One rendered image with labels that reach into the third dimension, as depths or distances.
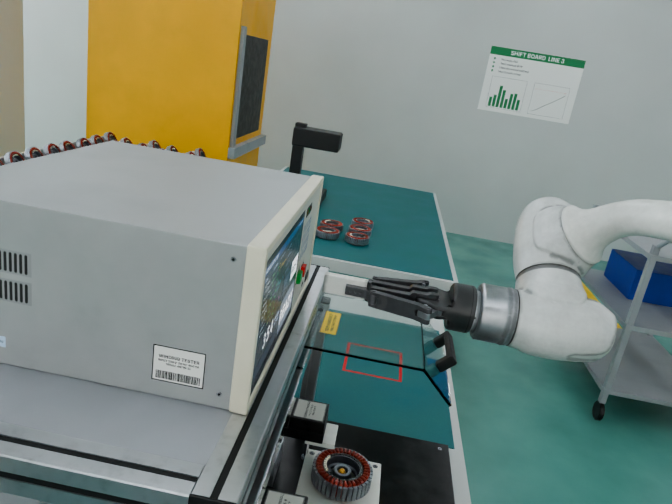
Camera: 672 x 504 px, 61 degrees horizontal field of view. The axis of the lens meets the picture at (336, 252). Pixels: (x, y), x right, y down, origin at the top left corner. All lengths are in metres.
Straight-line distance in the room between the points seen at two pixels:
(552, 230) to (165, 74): 3.76
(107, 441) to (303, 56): 5.57
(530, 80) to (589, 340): 5.26
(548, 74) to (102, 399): 5.70
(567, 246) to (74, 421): 0.72
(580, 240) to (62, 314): 0.73
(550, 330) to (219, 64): 3.68
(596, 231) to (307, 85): 5.23
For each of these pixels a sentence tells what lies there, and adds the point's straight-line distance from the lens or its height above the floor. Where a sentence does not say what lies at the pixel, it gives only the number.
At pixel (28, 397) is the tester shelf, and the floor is 1.11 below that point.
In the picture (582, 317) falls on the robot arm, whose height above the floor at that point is 1.22.
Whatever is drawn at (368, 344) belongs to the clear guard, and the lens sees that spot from 0.99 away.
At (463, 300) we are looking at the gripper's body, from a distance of 0.88.
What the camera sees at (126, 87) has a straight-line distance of 4.57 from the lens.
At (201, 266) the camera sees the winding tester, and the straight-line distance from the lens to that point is 0.62.
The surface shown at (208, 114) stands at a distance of 4.35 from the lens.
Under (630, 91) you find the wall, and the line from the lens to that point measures 6.33.
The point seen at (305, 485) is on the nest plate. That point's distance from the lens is 1.12.
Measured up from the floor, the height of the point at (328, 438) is 0.88.
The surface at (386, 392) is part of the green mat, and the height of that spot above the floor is 0.75.
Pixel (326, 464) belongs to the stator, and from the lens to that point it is 1.11.
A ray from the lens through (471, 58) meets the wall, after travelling 5.99.
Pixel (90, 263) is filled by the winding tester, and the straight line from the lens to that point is 0.67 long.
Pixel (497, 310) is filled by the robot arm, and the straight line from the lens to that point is 0.88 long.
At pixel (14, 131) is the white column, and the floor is 0.67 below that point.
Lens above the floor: 1.51
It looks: 18 degrees down
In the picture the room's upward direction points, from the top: 9 degrees clockwise
